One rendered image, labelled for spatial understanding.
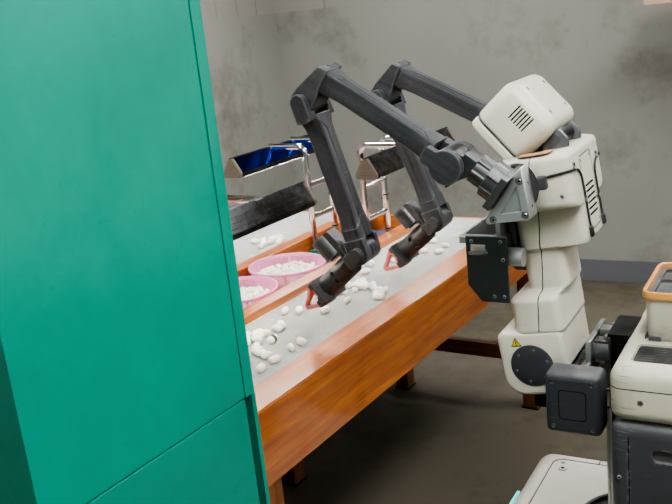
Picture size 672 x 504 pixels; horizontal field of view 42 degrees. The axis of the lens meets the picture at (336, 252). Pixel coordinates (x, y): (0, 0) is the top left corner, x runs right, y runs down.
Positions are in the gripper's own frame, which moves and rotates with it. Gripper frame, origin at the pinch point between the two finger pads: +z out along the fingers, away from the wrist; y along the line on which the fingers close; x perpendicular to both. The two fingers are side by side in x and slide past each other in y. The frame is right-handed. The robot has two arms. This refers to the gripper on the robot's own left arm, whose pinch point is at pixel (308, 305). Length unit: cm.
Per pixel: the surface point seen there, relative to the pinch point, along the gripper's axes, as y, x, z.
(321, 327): -13.8, 4.8, 12.6
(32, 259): 92, -21, -39
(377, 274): -61, 0, 19
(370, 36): -283, -129, 68
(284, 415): 31.8, 18.6, -0.4
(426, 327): -38.9, 23.2, 2.8
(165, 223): 63, -19, -38
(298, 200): -25.2, -27.3, -1.0
